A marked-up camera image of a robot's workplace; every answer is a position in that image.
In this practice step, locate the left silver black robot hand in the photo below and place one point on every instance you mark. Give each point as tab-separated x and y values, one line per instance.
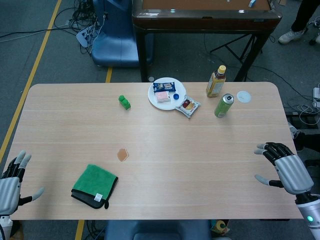
10	187

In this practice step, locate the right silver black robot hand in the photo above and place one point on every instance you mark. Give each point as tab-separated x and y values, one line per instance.
292	172

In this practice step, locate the green microfiber cloth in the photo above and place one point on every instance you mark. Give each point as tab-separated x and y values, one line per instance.
92	180

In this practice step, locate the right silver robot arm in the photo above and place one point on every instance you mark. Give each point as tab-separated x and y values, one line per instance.
310	212

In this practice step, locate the brown liquid stain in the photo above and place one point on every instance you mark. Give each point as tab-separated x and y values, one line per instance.
122	154

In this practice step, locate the white power strip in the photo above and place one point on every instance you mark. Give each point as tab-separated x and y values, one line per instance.
316	96

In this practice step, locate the white round lid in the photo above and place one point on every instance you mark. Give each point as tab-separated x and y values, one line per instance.
244	96

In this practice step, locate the green drink can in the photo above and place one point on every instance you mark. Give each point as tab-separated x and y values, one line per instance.
223	106

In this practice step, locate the yellow capped tea bottle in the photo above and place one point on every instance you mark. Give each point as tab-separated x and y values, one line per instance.
215	85

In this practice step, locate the red white snack packet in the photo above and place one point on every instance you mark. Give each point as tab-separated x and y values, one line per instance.
188	106

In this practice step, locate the white sneaker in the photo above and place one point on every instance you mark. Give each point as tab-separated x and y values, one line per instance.
318	38
290	37

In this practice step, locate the black folding stand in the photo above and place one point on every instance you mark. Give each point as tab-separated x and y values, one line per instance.
240	45

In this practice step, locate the blue bottle cap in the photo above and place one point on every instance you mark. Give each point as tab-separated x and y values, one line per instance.
176	96

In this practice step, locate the green toy building block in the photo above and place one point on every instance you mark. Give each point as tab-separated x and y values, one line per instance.
125	103

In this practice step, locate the white round plate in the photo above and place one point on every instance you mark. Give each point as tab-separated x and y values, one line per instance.
161	105

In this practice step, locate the blue padded seat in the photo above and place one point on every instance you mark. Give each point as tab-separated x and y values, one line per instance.
155	230

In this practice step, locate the pink snack pack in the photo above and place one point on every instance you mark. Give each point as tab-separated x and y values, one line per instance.
163	97

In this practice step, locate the blue cookie pack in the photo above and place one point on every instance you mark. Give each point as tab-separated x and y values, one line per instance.
164	86

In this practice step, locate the person leg black trousers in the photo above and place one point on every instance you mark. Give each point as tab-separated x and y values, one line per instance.
301	15

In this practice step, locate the blue white small box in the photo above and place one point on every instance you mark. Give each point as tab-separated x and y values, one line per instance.
252	3

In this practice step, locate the dark wooden side table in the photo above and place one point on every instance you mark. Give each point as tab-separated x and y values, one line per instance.
205	21

